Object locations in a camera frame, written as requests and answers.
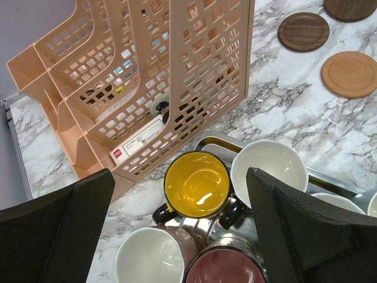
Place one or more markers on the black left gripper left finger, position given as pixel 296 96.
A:
pixel 53 238

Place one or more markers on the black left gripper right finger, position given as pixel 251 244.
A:
pixel 304 239

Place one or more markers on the light beech wooden coaster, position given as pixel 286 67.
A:
pixel 349 74

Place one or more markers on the dark walnut coaster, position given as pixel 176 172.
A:
pixel 303 32

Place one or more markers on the dark brown wooden coaster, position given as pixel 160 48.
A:
pixel 349 10

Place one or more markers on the white cream middle cup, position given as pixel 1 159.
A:
pixel 339 201

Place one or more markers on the white cup at back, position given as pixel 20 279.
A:
pixel 273 157

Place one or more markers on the white blue mug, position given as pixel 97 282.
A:
pixel 367 201

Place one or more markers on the pink maroon mug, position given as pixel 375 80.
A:
pixel 226 260

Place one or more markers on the silver metal tray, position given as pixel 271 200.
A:
pixel 206 231

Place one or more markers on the white pink mug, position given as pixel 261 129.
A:
pixel 154 254

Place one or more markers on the white stationery box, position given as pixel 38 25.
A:
pixel 137 140

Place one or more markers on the yellow black mug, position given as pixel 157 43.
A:
pixel 197 185

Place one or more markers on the peach plastic file organizer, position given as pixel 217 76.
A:
pixel 113 66

